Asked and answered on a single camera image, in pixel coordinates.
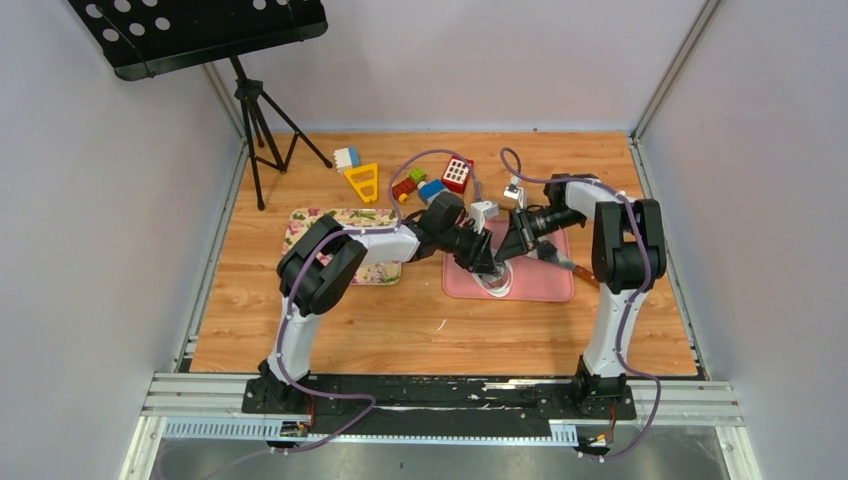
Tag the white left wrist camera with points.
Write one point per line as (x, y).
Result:
(480, 212)

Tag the red window toy brick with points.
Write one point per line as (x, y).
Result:
(457, 174)

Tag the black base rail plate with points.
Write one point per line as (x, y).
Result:
(436, 405)

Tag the pink rectangular tray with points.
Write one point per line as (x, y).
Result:
(531, 280)

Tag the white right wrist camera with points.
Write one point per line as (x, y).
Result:
(516, 192)

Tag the red toy brick car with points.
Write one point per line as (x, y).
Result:
(403, 190)

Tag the yellow triangular toy frame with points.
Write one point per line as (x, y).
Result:
(364, 180)

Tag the white and blue toy block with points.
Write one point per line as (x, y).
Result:
(346, 159)

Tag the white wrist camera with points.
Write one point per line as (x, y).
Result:
(516, 192)
(480, 212)

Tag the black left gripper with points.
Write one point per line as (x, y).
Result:
(479, 252)

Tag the metal dough scraper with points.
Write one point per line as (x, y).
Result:
(547, 252)

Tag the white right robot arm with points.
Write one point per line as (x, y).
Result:
(628, 256)

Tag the black perforated stand shelf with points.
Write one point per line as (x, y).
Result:
(144, 39)

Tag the white dough ball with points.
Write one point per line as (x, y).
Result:
(498, 285)

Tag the blue green white brick stack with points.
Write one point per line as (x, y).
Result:
(428, 191)

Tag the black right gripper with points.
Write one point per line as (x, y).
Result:
(519, 239)

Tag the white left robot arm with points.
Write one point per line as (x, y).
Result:
(318, 269)

